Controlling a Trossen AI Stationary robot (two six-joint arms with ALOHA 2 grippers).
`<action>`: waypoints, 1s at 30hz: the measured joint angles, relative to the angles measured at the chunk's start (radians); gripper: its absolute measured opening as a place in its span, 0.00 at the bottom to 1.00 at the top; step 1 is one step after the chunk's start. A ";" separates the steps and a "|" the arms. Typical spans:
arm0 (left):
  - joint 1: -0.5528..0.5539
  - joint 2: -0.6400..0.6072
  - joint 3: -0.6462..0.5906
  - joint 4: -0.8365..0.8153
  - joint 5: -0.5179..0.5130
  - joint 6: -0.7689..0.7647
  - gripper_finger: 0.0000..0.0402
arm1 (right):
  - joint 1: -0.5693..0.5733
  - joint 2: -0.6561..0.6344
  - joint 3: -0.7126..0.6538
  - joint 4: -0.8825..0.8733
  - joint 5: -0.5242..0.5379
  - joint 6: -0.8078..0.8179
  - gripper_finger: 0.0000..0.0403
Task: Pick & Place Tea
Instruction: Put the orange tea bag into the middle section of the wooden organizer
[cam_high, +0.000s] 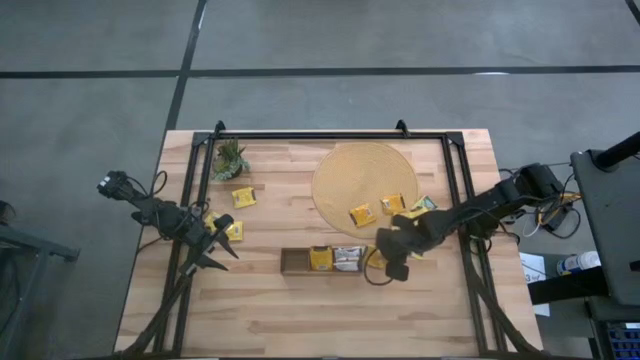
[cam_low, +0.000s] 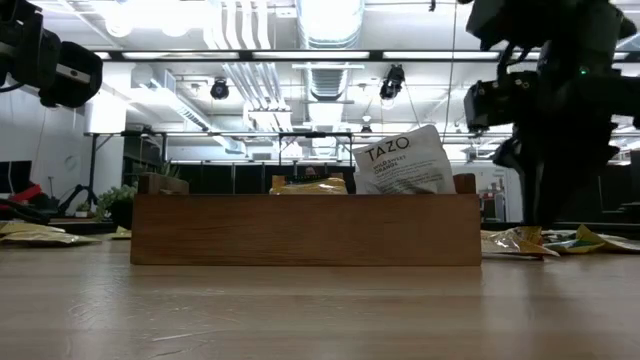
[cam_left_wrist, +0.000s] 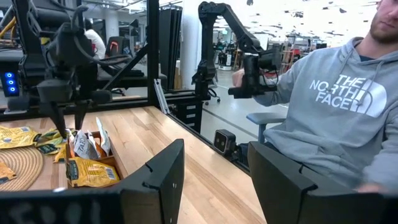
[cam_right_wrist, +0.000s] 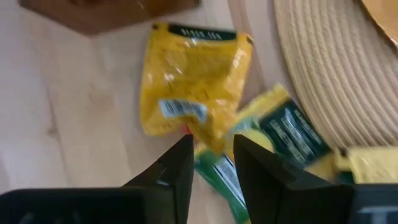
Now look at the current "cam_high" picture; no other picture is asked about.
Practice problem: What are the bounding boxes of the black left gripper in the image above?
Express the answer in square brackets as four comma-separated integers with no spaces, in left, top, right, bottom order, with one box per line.
[181,213,240,277]

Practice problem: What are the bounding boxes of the black power adapter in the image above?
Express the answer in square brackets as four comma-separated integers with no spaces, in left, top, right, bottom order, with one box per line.
[539,204,571,234]

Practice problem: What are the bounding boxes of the yellow cable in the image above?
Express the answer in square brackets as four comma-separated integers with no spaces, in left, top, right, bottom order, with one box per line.
[537,192,584,226]

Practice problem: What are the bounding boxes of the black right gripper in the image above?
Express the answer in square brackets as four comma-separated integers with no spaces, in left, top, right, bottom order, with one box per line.
[375,213,426,283]

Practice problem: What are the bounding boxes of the black chair armrest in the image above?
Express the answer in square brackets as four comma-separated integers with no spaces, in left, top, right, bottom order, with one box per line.
[527,266,604,306]

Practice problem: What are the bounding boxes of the white paper sheet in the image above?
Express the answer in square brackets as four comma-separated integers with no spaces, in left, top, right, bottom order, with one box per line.
[518,252,552,317]

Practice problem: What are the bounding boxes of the dark wooden divided tray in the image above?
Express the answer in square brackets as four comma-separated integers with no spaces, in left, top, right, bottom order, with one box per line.
[279,246,365,276]

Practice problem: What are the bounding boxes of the black keyboard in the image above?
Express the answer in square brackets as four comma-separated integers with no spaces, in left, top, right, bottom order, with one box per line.
[602,319,640,360]

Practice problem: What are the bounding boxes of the black pole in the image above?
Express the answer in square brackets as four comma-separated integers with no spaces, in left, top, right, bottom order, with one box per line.
[592,130,640,170]

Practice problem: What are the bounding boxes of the black aluminium table frame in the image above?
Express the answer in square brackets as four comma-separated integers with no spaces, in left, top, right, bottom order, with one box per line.
[112,129,551,360]

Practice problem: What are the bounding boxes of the small potted succulent plant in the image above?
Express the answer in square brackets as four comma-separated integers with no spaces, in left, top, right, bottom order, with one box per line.
[212,137,252,182]

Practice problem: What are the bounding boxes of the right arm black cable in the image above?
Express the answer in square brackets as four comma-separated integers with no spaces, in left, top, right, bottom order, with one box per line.
[363,252,399,288]

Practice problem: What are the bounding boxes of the white plastic bottle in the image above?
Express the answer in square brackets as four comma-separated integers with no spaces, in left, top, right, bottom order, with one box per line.
[555,250,602,276]

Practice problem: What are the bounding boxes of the grey metal stand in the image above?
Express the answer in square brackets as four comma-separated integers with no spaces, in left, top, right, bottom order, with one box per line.
[0,199,81,360]

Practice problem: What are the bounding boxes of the dark grey desk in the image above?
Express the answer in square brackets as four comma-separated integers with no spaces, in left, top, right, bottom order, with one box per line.
[569,148,640,307]

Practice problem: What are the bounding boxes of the round woven straw placemat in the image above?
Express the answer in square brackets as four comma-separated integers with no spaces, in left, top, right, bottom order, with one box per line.
[310,141,420,240]

